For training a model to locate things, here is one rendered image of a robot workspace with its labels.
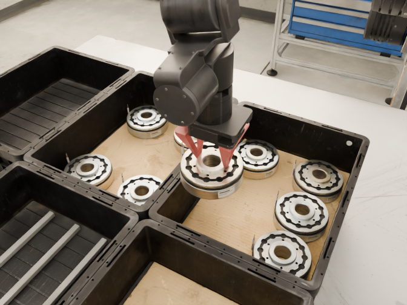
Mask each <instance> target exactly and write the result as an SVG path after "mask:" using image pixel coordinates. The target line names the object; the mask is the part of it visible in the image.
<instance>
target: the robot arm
mask: <svg viewBox="0 0 407 305"><path fill-rule="evenodd" d="M160 13H161V16H162V20H163V22H164V25H165V26H166V28H167V32H168V35H169V38H170V42H171V44H172V45H173V46H172V47H171V48H170V49H169V50H168V51H167V52H168V56H167V57H166V59H165V60H164V61H163V62H162V63H161V64H160V66H159V67H158V68H157V69H156V71H155V72H154V74H153V82H154V85H155V87H156V89H155V91H154V94H153V102H154V105H155V107H156V109H157V111H158V112H159V114H160V115H161V116H162V117H163V118H164V119H165V120H167V121H169V122H170V123H172V124H174V125H177V126H178V127H177V128H176V129H175V135H177V136H178V138H180V139H181V141H182V142H183V143H184V144H185V145H186V146H187V147H188V148H189V149H190V151H191V152H192V153H193V154H194V156H195V157H196V158H198V156H199V155H200V154H201V153H202V148H203V144H204V141H206V142H209V143H212V144H215V145H218V146H219V152H220V156H221V159H222V164H223V167H224V168H227V167H228V165H229V164H230V161H231V158H232V156H233V153H234V150H235V149H236V146H237V144H238V143H239V141H240V140H241V138H242V137H243V135H244V134H245V132H246V130H247V129H248V127H249V125H250V124H249V122H250V120H251V119H252V114H253V111H252V109H250V108H246V107H242V106H240V105H236V104H233V68H234V45H233V43H232V42H231V40H232V38H233V37H234V36H235V35H236V34H237V33H238V32H239V30H240V27H239V21H238V20H239V18H240V17H241V16H242V15H241V12H240V5H239V0H160ZM191 137H194V138H196V139H197V146H196V145H195V143H194V141H193V139H192V138H191Z"/></svg>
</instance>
